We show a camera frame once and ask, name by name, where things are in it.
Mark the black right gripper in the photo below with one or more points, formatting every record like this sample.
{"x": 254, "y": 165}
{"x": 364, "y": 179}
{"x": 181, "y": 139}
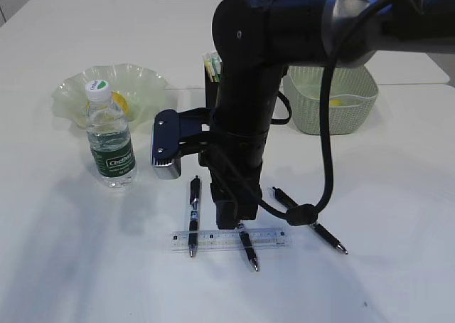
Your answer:
{"x": 232, "y": 200}

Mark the black pen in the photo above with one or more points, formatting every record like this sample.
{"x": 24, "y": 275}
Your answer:
{"x": 319, "y": 229}
{"x": 194, "y": 201}
{"x": 248, "y": 247}

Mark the clear water bottle green label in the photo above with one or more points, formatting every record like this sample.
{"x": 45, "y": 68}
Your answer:
{"x": 109, "y": 136}

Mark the yellow utility knife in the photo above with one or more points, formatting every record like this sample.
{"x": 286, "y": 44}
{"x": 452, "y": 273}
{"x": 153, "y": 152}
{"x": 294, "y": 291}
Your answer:
{"x": 209, "y": 68}

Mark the green utility knife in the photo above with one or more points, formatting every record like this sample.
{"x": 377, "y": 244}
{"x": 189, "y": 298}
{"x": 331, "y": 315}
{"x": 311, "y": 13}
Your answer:
{"x": 216, "y": 64}

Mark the yellow pear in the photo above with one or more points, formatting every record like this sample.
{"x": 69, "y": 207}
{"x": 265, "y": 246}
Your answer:
{"x": 121, "y": 102}

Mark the black blue right robot arm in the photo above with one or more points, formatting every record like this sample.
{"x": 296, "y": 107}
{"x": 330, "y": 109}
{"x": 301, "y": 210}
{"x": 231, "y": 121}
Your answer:
{"x": 258, "y": 39}

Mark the clear plastic ruler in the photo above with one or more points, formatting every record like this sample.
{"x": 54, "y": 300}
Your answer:
{"x": 260, "y": 238}

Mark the black square pen holder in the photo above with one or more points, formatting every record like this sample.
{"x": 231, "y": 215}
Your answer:
{"x": 211, "y": 92}

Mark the pale green wavy plate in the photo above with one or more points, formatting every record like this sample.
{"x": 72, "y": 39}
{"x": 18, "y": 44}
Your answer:
{"x": 143, "y": 89}

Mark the pale green woven basket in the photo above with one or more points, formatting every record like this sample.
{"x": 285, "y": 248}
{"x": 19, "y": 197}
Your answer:
{"x": 354, "y": 86}

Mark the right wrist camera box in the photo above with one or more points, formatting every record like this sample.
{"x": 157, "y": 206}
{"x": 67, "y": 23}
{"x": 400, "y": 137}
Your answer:
{"x": 176, "y": 134}

